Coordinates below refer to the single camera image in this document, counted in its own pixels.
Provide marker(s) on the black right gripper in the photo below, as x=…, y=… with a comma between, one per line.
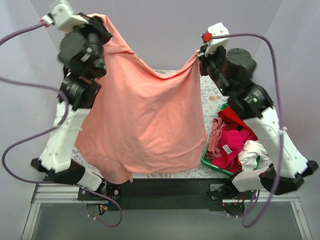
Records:
x=206, y=59

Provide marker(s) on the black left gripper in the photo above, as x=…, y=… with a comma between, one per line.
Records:
x=99, y=31

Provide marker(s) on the salmon pink t shirt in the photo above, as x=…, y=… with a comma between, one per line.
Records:
x=143, y=122

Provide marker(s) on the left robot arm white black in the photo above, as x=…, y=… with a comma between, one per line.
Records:
x=56, y=159

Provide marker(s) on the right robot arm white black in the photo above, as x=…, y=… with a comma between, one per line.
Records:
x=289, y=167

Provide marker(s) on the red t shirt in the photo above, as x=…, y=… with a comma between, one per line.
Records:
x=229, y=116

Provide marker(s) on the dusty pink t shirt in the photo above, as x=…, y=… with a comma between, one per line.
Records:
x=213, y=150

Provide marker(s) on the magenta t shirt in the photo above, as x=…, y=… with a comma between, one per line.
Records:
x=231, y=143

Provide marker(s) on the white t shirt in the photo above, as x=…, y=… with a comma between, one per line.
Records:
x=252, y=155

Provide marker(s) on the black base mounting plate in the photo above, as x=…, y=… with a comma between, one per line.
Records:
x=166, y=194

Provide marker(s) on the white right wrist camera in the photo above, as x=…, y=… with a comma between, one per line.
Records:
x=211, y=38

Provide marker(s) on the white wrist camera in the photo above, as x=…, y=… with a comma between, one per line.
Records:
x=211, y=38
x=62, y=16

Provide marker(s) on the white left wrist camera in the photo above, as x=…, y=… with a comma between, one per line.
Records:
x=62, y=16

